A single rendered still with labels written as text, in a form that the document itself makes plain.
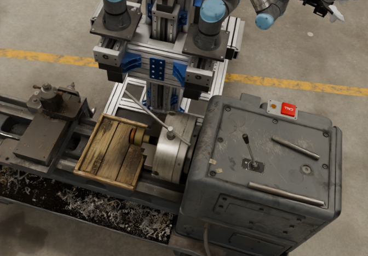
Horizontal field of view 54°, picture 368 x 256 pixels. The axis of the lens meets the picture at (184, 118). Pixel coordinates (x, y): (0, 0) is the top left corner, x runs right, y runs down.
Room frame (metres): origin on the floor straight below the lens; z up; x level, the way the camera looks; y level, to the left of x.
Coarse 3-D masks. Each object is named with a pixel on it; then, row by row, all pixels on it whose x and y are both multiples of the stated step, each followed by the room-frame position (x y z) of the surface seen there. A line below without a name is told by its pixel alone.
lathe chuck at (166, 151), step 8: (176, 112) 0.90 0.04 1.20; (168, 120) 0.83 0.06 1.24; (176, 120) 0.84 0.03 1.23; (184, 120) 0.84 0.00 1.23; (176, 128) 0.79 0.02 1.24; (184, 128) 0.80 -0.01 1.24; (160, 136) 0.75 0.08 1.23; (160, 144) 0.72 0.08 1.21; (168, 144) 0.72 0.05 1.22; (176, 144) 0.73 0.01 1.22; (160, 152) 0.69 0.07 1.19; (168, 152) 0.70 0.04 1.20; (176, 152) 0.70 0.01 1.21; (160, 160) 0.67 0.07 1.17; (168, 160) 0.67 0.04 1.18; (152, 168) 0.65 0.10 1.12; (160, 168) 0.65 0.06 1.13; (168, 168) 0.65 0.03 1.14; (152, 176) 0.65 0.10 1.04; (160, 176) 0.64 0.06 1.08; (168, 176) 0.64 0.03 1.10
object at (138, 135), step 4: (132, 128) 0.84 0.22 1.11; (136, 128) 0.85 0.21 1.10; (140, 128) 0.85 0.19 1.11; (132, 132) 0.81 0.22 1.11; (136, 132) 0.82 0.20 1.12; (140, 132) 0.82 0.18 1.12; (144, 132) 0.82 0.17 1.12; (132, 136) 0.80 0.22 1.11; (136, 136) 0.80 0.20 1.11; (140, 136) 0.80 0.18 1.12; (144, 136) 0.81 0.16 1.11; (148, 136) 0.81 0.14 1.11; (132, 140) 0.79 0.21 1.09; (136, 140) 0.79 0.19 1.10; (140, 140) 0.79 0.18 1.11; (144, 140) 0.79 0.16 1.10; (148, 140) 0.79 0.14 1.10; (136, 144) 0.78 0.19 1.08; (140, 144) 0.77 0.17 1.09
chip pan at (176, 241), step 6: (174, 228) 0.59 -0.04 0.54; (174, 240) 0.53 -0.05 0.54; (180, 240) 0.54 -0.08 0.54; (186, 240) 0.54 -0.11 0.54; (198, 240) 0.55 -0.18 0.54; (174, 246) 0.50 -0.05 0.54; (180, 246) 0.51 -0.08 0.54; (186, 246) 0.51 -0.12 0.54; (192, 246) 0.51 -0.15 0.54; (198, 246) 0.52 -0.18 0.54; (204, 246) 0.52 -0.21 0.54; (210, 246) 0.53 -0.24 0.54; (198, 252) 0.49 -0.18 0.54; (204, 252) 0.49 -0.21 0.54; (210, 252) 0.50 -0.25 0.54; (216, 252) 0.50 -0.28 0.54; (222, 252) 0.51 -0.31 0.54; (228, 252) 0.51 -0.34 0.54; (240, 252) 0.52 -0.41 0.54
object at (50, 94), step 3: (51, 87) 0.97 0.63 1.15; (54, 87) 0.98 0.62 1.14; (42, 90) 0.94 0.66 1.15; (51, 90) 0.95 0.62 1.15; (39, 93) 0.94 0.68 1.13; (42, 93) 0.93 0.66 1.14; (45, 93) 0.93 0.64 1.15; (48, 93) 0.94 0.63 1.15; (51, 93) 0.94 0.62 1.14; (54, 93) 0.95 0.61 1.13; (42, 96) 0.92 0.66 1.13; (45, 96) 0.92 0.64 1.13; (48, 96) 0.93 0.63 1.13; (51, 96) 0.93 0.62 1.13
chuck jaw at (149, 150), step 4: (144, 144) 0.77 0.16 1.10; (148, 144) 0.77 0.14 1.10; (152, 144) 0.78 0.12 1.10; (144, 148) 0.75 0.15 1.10; (148, 148) 0.76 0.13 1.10; (152, 148) 0.76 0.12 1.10; (144, 152) 0.73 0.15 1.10; (148, 152) 0.74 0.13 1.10; (152, 152) 0.74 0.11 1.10; (144, 156) 0.72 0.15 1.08; (148, 156) 0.72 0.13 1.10; (152, 156) 0.72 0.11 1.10; (148, 160) 0.70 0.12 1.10; (152, 160) 0.70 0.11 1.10; (144, 164) 0.68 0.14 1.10; (148, 164) 0.68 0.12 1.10; (152, 164) 0.68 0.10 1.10; (148, 168) 0.67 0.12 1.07; (152, 172) 0.66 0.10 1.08; (156, 172) 0.65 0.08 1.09
